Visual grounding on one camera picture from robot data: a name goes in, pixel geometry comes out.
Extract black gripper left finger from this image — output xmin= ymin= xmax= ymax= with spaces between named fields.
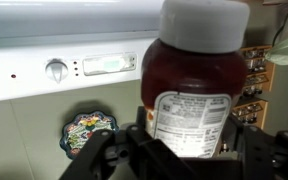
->
xmin=58 ymin=106 xmax=188 ymax=180

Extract white stove knob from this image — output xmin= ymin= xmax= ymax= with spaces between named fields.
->
xmin=45 ymin=58 xmax=70 ymax=84

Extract stove clock display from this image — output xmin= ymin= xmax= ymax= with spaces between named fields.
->
xmin=82 ymin=52 xmax=139 ymax=77

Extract white electric stove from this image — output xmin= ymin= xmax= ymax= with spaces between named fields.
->
xmin=0 ymin=0 xmax=168 ymax=105

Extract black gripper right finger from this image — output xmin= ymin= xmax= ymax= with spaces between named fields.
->
xmin=226 ymin=114 xmax=288 ymax=180

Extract pale green plastic bag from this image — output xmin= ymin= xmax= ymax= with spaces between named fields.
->
xmin=263 ymin=32 xmax=288 ymax=68

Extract colourful decorative wall plate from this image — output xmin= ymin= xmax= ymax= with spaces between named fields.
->
xmin=59 ymin=110 xmax=120 ymax=161

